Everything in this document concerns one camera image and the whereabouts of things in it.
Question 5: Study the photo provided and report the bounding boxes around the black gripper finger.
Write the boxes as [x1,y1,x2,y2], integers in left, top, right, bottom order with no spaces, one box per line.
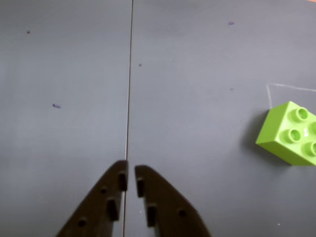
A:
[134,165,213,237]
[56,159,129,237]

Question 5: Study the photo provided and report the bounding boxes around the green lego block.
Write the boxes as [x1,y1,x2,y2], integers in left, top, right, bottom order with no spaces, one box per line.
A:
[255,101,316,166]

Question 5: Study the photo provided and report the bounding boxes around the grey rubber mat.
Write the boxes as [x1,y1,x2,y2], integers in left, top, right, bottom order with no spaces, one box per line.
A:
[0,0,133,237]
[122,0,316,237]

